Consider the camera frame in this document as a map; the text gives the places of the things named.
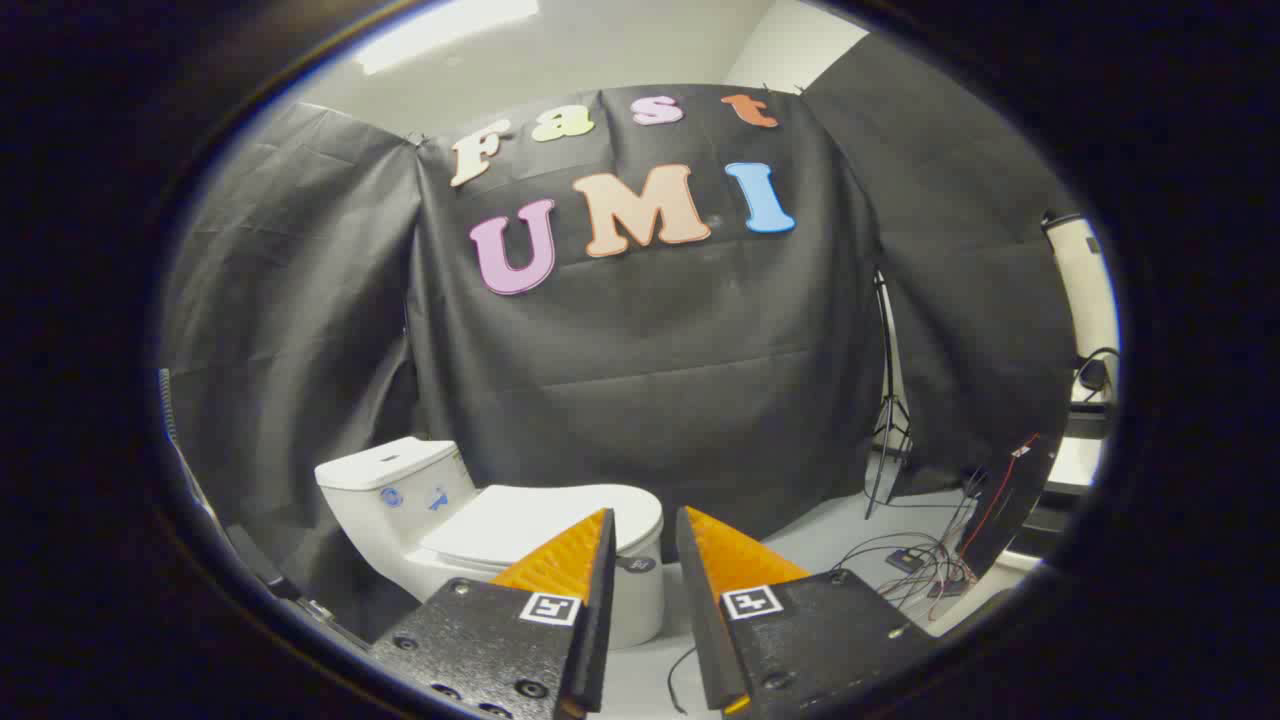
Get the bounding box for black backdrop cloth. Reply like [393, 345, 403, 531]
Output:
[160, 30, 1077, 641]

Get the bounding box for black tripod light stand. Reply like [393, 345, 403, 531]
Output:
[864, 268, 914, 521]

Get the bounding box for ceiling light panel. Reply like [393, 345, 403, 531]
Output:
[354, 0, 542, 77]

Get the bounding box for white toilet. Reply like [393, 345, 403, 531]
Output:
[315, 437, 667, 651]

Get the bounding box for white cylindrical appliance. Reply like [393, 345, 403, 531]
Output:
[1040, 212, 1120, 401]

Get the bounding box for tangled floor cables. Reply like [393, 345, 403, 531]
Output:
[830, 470, 986, 623]

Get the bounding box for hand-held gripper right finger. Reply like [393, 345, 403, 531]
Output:
[676, 505, 936, 717]

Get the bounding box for thin black cable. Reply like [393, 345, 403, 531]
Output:
[666, 645, 701, 714]

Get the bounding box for white toilet lid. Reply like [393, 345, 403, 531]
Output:
[420, 484, 665, 577]

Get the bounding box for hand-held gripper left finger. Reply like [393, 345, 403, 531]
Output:
[368, 507, 617, 720]

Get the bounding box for black flat board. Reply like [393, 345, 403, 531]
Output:
[958, 434, 1061, 583]

